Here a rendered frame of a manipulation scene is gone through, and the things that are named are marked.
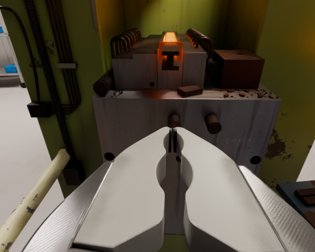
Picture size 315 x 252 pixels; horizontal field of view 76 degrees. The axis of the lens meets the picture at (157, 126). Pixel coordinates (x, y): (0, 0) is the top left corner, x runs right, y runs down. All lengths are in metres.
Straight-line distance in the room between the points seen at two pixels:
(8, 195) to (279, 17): 1.73
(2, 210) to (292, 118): 1.62
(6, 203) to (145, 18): 1.40
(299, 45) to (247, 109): 0.28
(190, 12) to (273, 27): 0.39
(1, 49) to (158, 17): 4.20
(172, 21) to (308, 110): 0.58
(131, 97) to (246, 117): 0.24
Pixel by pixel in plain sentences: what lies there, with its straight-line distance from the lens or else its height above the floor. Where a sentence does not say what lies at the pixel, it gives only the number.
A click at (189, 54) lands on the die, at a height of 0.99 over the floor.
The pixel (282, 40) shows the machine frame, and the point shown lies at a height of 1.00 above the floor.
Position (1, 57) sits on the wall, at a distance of 4.94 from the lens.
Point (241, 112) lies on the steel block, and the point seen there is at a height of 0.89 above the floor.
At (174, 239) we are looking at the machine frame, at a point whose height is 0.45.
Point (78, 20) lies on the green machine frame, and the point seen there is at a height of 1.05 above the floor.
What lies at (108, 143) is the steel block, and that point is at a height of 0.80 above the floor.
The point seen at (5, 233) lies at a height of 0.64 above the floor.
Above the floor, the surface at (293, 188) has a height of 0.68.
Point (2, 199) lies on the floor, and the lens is 1.75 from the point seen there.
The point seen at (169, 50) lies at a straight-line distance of 0.34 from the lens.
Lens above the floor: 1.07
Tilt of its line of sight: 29 degrees down
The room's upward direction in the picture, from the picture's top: 1 degrees counter-clockwise
